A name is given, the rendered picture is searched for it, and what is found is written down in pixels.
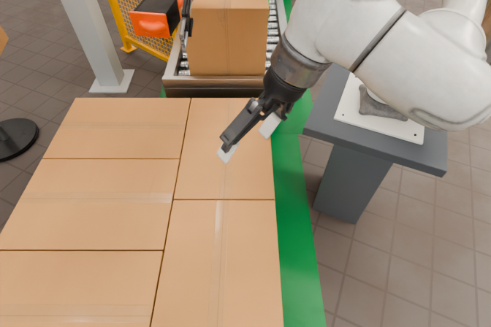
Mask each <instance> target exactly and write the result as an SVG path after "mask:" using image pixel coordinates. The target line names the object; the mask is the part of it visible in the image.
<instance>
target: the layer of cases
mask: <svg viewBox="0 0 491 327"><path fill-rule="evenodd" d="M249 99H250V98H75V100H74V102H73V103H72V106H71V107H70V109H69V111H68V113H67V114H66V117H65V118H64V120H63V122H62V124H61V125H60V127H59V129H58V130H57V132H56V135H55V136H54V138H53V140H52V142H51V143H50V145H49V147H48V149H47V151H46V152H45V154H44V156H43V159H42V160H41V161H40V163H39V165H38V167H37V169H36V171H35V173H34V174H33V176H32V178H31V179H30V181H29V183H28V185H27V186H26V189H25V190H24V192H23V194H22V196H21V197H20V200H19V201H18V203H17V205H16V207H15V208H14V210H13V212H12V214H11V215H10V217H9V220H8V221H7V223H6V225H5V227H4V228H3V230H2V232H1V234H0V327H283V306H282V295H281V275H280V264H279V254H278V233H277V222H276V211H275V191H274V180H273V160H272V149H271V138H270V137H269V138H268V139H267V140H266V139H265V138H264V137H263V136H262V135H261V134H260V133H259V132H258V130H259V128H260V127H261V125H262V124H263V122H264V120H263V121H261V120H260V121H259V122H258V123H257V124H256V125H255V126H254V127H253V128H252V129H251V130H250V131H249V132H248V133H247V134H246V135H245V136H244V137H243V138H242V139H241V140H240V141H239V143H240V144H239V145H238V147H237V149H236V151H235V152H234V154H233V155H232V157H231V158H230V159H229V162H228V163H227V164H225V163H224V162H223V161H222V160H221V159H220V158H219V157H218V156H217V155H216V153H217V152H218V149H219V148H220V146H221V144H222V142H223V141H222V140H221V139H220V138H219V136H220V135H221V134H222V132H223V131H224V130H225V129H226V128H227V127H228V125H229V124H230V123H231V122H232V121H233V120H234V119H235V118H236V117H237V115H238V114H239V113H240V112H241V111H242V109H243V108H244V107H245V105H246V104H247V103H248V101H249Z"/></svg>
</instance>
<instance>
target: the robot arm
mask: <svg viewBox="0 0 491 327"><path fill-rule="evenodd" d="M332 62H333V63H335V64H338V65H340V66H342V67H343V68H345V69H347V70H349V71H350V72H351V73H353V74H354V75H355V76H356V77H357V78H358V79H360V80H361V81H362V82H363V84H361V85H359V91H360V108H359V114H361V115H373V116H378V117H383V118H392V119H397V120H401V121H403V122H406V121H408V119H411V120H412V121H414V122H416V123H418V124H420V125H422V126H425V127H427V128H431V129H433V130H436V131H462V130H464V129H466V128H468V127H470V126H472V125H476V124H480V123H483V122H484V121H486V120H487V119H488V118H489V117H490V116H491V0H442V6H441V8H439V9H432V10H428V11H426V12H423V13H422V14H420V15H417V16H416V15H414V14H413V13H411V12H409V11H408V10H406V9H405V8H404V7H402V6H401V5H400V4H399V3H398V2H397V1H396V0H296V1H295V3H294V6H293V8H292V11H291V14H290V18H289V22H288V25H287V27H286V30H285V31H284V32H283V34H282V35H281V39H280V40H279V42H278V44H277V45H276V47H275V49H274V51H273V53H272V55H271V56H270V63H271V64H270V67H269V69H268V70H267V72H266V74H265V75H264V78H263V83H264V92H263V93H262V94H261V95H260V96H259V98H258V99H257V100H256V99H255V98H254V97H252V98H250V99H249V101H248V103H247V104H246V105H245V107H244V108H243V109H242V111H241V112H240V113H239V114H238V115H237V117H236V118H235V119H234V120H233V121H232V122H231V123H230V124H229V125H228V127H227V128H226V129H225V130H224V131H223V132H222V134H221V135H220V136H219V138H220V139H221V140H222V141H223V142H222V144H221V146H220V148H219V149H218V152H217V153H216V155H217V156H218V157H219V158H220V159H221V160H222V161H223V162H224V163H225V164H227V163H228V162H229V159H230V158H231V157H232V155H233V154H234V152H235V151H236V149H237V147H238V145H239V144H240V143H239V141H240V140H241V139H242V138H243V137H244V136H245V135H246V134H247V133H248V132H249V131H250V130H251V129H252V128H253V127H254V126H255V125H256V124H257V123H258V122H259V121H260V120H261V121H263V120H264V122H263V124H262V125H261V127H260V128H259V130H258V132H259V133H260V134H261V135H262V136H263V137H264V138H265V139H266V140H267V139H268V138H269V137H270V135H271V134H272V133H273V131H274V130H275V128H276V127H277V126H278V124H279V123H280V122H281V119H282V120H283V121H285V120H286V119H287V118H288V117H287V116H285V114H289V113H290V112H291V111H292V107H293V106H294V103H295V102H296V101H298V100H299V99H300V98H301V96H302V95H303V94H304V92H305V91H306V90H307V88H311V87H313V86H314V85H315V84H316V83H317V82H318V81H319V79H320V78H321V76H322V75H323V74H324V73H325V72H326V70H327V69H328V68H329V67H330V66H331V65H332ZM261 112H263V113H264V115H261V114H260V113H261Z"/></svg>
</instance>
